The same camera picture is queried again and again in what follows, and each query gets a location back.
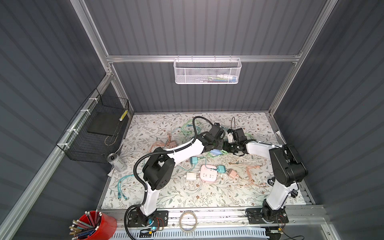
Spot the pink charger plug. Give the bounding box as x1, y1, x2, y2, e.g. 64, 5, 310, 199
227, 169, 239, 179

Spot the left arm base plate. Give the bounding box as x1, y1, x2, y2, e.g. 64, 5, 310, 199
127, 210, 169, 228

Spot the white wire mesh basket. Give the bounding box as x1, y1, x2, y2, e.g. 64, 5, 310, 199
173, 58, 242, 85

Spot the pink power strip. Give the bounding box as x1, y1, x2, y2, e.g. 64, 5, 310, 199
200, 165, 218, 184

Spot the teal cable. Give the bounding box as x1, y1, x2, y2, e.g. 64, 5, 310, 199
116, 173, 136, 201

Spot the black wire mesh basket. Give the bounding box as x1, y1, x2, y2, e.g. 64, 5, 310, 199
57, 90, 130, 164

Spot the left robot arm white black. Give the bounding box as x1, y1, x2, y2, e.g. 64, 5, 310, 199
129, 116, 225, 222

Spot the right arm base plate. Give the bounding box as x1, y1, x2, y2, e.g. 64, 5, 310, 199
245, 208, 289, 224

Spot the pink cable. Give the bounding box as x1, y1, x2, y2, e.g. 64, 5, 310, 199
245, 164, 268, 188

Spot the clear tape roll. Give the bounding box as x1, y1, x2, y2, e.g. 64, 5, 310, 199
179, 211, 198, 233

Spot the white charger plug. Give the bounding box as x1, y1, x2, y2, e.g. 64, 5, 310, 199
186, 172, 197, 181

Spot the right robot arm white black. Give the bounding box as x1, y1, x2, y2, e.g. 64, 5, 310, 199
223, 129, 309, 223

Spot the blue power strip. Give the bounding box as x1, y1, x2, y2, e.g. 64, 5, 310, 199
210, 150, 223, 157

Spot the red pencil cup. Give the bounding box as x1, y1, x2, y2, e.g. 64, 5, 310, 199
69, 210, 118, 240

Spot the white energy drink can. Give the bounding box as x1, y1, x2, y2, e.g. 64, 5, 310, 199
107, 153, 127, 172

